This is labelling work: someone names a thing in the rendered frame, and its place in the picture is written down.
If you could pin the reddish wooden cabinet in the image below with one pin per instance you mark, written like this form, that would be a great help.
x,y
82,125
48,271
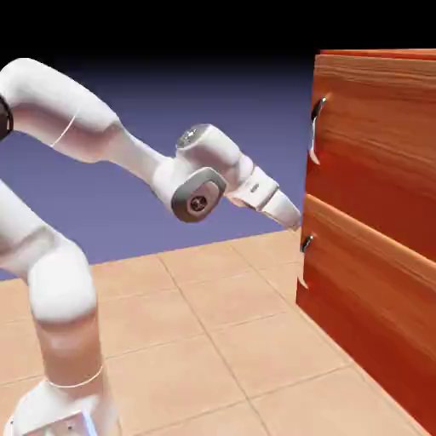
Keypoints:
x,y
374,238

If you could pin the short wooden cabinet door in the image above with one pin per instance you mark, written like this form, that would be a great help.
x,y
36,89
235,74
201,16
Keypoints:
x,y
368,306

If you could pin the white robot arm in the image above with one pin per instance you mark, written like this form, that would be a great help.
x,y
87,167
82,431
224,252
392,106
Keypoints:
x,y
78,129

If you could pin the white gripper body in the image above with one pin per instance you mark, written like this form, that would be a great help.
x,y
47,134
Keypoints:
x,y
282,208

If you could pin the tall wooden cabinet door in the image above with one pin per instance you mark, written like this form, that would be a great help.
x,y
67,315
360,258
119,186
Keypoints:
x,y
374,143

